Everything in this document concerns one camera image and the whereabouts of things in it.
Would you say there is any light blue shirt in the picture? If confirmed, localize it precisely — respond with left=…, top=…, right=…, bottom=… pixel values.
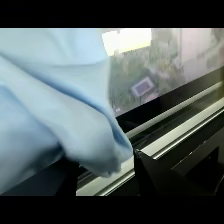
left=0, top=27, right=134, bottom=195

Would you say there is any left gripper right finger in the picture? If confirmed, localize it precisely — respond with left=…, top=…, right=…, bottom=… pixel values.
left=133, top=128, right=224, bottom=197

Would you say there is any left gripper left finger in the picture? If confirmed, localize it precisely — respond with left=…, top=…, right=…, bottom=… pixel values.
left=2, top=156, right=81, bottom=197

